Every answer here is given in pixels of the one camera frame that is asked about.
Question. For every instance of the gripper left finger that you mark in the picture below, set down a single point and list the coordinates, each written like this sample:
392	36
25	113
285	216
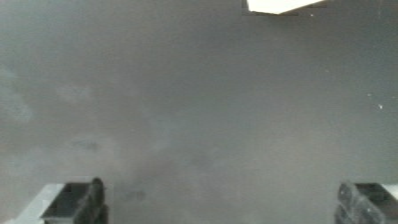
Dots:
66	204

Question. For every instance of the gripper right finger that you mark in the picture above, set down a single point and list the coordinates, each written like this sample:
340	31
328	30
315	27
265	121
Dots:
367	203

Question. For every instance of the white rear drawer tray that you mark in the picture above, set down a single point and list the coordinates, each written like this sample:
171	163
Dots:
280	6

